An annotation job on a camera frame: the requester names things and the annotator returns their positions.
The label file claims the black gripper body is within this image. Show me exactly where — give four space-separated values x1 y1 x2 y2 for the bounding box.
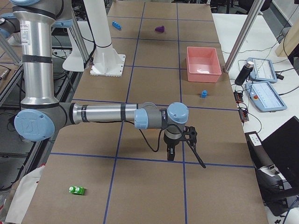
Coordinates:
164 130 182 149

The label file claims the small light blue block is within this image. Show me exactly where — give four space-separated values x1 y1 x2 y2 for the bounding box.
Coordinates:
200 90 207 98

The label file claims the green block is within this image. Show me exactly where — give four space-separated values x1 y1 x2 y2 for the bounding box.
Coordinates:
69 186 85 196

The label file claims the purple block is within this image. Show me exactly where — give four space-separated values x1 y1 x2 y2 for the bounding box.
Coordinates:
155 26 165 33

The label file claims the long blue block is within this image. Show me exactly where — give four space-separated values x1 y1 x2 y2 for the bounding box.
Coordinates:
112 21 121 30

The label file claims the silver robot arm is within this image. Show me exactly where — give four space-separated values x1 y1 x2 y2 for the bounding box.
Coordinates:
0 13 20 39
12 0 192 161

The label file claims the pink plastic box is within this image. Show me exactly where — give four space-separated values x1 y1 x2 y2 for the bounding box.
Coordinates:
186 47 222 83

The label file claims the black water bottle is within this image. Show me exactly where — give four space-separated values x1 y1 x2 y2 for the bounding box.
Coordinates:
235 61 254 85

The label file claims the near teach pendant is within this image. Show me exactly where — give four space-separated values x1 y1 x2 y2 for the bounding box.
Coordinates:
245 81 287 112

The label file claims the teach pendant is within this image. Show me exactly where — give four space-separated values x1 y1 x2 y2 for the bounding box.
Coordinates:
245 81 287 112
247 57 277 83

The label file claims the far teach pendant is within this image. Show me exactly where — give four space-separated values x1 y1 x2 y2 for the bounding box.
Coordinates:
247 57 277 83

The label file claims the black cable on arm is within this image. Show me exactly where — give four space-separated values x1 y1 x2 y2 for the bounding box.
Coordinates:
139 121 187 153

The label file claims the white pedestal column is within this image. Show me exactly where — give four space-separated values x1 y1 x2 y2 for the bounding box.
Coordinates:
84 0 126 77

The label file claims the aluminium frame post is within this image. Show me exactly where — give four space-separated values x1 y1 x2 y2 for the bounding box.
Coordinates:
223 0 265 73

